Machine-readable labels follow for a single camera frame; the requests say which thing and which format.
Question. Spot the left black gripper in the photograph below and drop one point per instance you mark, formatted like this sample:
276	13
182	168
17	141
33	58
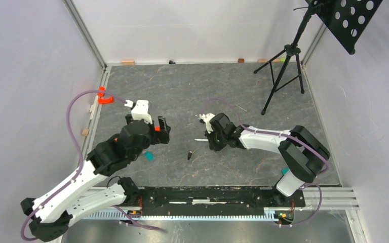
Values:
162	136

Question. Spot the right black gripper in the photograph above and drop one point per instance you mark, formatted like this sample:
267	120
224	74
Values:
212	145

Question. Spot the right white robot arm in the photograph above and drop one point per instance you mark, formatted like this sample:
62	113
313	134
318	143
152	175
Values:
304	155

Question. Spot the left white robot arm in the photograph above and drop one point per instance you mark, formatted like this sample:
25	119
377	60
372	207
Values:
51	215

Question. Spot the teal block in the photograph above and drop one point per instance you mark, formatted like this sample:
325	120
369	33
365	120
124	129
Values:
284	171
149	155

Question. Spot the red L-shaped block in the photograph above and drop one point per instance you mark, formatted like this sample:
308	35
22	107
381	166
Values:
105	100

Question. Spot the small wooden block left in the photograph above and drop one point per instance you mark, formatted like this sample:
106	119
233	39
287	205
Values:
85	132

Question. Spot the teal block right side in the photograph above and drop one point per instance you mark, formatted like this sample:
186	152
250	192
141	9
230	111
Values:
284	171

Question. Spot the black music stand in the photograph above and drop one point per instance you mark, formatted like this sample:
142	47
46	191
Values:
345	20

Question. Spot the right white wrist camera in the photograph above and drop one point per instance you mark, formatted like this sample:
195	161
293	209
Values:
205	119

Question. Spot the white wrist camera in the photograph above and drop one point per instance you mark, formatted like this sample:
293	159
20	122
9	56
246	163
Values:
205	119
139	111

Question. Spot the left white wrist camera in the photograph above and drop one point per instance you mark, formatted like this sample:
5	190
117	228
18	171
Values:
139	111

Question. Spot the white cable duct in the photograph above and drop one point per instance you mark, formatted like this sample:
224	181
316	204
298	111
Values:
114	214

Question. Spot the wooden block at wall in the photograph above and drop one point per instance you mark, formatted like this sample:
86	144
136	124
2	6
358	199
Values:
128	62

